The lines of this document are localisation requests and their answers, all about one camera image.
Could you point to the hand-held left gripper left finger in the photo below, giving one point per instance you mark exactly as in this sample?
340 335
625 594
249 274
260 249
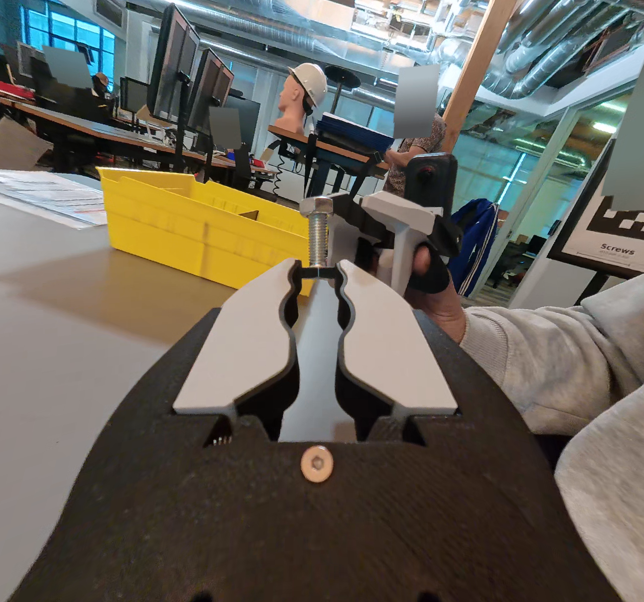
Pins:
241 340

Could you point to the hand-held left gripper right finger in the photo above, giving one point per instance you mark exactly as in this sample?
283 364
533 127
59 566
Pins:
392 345

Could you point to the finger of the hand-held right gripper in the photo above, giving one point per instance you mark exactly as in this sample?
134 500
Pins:
397 212
341 240

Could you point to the silver hex bolt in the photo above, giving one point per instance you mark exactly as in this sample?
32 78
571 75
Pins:
318 240

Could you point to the metal hex nut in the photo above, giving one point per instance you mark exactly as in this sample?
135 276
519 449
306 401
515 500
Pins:
318 273

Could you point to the person's right forearm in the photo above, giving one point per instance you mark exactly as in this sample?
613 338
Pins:
548 355

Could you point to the wooden standing desk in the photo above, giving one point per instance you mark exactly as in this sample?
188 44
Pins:
342 152

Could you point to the grey desk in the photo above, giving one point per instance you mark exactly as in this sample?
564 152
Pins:
75 340

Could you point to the long wooden office desk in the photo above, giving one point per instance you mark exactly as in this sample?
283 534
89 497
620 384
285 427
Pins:
100 132

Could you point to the person's right hand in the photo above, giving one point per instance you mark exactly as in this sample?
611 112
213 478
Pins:
447 316

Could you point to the blue striped jacket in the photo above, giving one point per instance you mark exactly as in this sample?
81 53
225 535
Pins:
475 245

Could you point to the stack of blue folders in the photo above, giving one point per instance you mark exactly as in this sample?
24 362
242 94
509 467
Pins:
357 132

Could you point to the black office chair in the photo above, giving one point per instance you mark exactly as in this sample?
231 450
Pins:
246 169

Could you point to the yellow plastic bin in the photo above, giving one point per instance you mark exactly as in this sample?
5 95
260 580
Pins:
166 230

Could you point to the black pole with disc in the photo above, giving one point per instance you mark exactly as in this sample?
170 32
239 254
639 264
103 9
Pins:
342 75

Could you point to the mannequin head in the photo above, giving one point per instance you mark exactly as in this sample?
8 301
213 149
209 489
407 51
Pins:
294 107

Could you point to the dark monitor screen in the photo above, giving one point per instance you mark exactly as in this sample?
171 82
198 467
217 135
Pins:
249 124

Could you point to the framed marker sign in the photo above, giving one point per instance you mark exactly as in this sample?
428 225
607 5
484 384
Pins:
578 240

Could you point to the white hard hat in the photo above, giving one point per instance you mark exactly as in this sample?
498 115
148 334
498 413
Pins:
312 81

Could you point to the large black monitor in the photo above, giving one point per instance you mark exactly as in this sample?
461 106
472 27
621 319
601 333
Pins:
209 91
171 64

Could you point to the printed paper sheet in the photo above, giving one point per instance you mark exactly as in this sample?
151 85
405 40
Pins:
50 197

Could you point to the small black monitor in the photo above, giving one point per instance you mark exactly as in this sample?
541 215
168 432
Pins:
133 95

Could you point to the person's grey hoodie torso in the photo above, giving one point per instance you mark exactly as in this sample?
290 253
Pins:
609 501

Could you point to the wooden post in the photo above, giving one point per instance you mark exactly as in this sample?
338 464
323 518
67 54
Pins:
483 44

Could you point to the silver air duct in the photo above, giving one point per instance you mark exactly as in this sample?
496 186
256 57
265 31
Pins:
226 6
553 54

